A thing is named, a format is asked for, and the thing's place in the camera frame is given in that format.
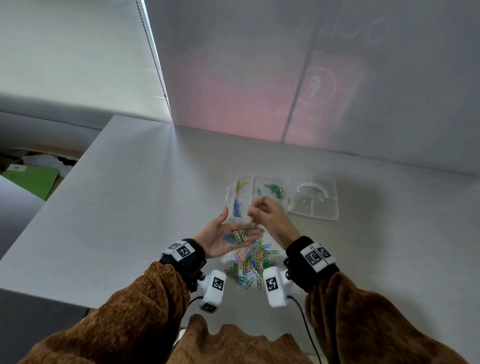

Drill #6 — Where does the person's left hand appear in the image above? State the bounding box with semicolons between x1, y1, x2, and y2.
194;206;265;260

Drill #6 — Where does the person's right hand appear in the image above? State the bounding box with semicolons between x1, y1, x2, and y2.
247;196;303;251

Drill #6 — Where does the handful of colourful paper clips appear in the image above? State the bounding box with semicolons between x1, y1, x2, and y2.
225;223;260;248

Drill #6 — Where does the person's left forearm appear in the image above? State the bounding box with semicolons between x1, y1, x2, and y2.
18;260;192;364

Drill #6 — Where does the person's right forearm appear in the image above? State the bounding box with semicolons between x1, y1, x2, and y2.
304;271;470;364

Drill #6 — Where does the bunch of green paper clips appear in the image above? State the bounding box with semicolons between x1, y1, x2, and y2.
257;183;284;200

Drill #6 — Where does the pile of colourful paper clips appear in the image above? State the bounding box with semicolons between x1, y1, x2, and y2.
224;238;282;290

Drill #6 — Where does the clear plastic organizer box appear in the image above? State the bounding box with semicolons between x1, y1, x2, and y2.
224;170;340;226

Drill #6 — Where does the person's brown sweater body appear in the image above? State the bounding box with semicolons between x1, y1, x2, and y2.
166;314;314;364

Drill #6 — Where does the grey translucent roller blind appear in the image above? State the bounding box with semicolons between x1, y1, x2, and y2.
144;0;480;175

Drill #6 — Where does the white crumpled paper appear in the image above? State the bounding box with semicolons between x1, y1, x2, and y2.
22;154;62;169

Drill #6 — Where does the green folder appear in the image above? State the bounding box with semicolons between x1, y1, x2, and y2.
1;164;61;202

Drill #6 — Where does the white roller blind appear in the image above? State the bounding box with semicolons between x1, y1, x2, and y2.
0;0;173;123

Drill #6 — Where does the black left wrist strap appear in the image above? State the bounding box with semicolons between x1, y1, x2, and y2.
159;238;207;293

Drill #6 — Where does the black wrist strap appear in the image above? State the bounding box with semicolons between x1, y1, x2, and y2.
159;238;207;293
283;236;340;293

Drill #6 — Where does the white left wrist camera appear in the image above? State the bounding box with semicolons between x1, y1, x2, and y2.
198;269;228;314

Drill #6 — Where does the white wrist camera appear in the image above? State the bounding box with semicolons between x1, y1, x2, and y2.
198;269;228;314
262;262;292;309

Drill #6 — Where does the black right wrist strap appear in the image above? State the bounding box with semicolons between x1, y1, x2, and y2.
283;236;340;293

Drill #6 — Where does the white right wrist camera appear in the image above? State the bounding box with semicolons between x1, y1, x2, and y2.
262;262;292;309

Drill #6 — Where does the black left camera cable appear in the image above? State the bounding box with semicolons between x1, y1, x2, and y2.
173;296;205;340

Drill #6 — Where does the black camera cable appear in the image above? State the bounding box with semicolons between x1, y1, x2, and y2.
286;295;323;364
173;296;205;340

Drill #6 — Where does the black right camera cable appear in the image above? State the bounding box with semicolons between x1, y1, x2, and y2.
286;295;323;364

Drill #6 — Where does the bead chain of blind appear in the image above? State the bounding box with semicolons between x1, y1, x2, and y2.
136;0;173;118

